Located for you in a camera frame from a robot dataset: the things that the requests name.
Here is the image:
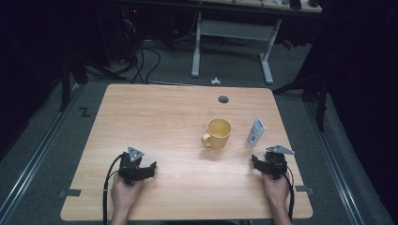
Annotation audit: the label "person's left hand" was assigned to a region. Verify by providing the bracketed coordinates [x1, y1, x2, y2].
[110, 173, 145, 218]

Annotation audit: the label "black floor cables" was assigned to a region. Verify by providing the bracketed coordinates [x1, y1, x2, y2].
[120, 18, 162, 85]

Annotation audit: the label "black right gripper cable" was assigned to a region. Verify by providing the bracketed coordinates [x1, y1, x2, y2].
[283, 164, 296, 221]

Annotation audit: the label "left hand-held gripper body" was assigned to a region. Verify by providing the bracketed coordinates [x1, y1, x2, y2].
[117, 145, 152, 187]

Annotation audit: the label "person's right hand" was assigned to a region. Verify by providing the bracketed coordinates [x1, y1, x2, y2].
[261, 171, 291, 208]

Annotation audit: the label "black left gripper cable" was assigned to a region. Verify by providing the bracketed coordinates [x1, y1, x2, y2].
[101, 153, 126, 225]

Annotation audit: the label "white table frame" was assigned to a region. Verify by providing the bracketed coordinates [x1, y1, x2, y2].
[191, 0, 324, 85]

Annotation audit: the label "white and blue tube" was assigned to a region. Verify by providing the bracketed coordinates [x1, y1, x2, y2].
[245, 115, 268, 149]

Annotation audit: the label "yellow mug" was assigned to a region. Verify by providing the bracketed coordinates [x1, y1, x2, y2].
[201, 117, 233, 151]

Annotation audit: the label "grey tape strip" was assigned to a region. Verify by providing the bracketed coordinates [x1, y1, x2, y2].
[295, 185, 315, 195]
[57, 188, 83, 199]

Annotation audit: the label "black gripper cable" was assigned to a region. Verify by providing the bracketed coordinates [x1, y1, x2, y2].
[101, 153, 126, 225]
[283, 164, 296, 221]

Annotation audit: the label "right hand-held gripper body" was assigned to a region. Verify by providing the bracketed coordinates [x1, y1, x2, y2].
[261, 144, 296, 181]

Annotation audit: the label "metal floor rail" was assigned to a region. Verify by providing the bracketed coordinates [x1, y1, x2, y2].
[303, 100, 366, 225]
[0, 83, 81, 218]

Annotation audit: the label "black metal stand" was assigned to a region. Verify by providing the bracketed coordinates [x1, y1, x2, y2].
[271, 74, 330, 133]
[58, 55, 90, 113]

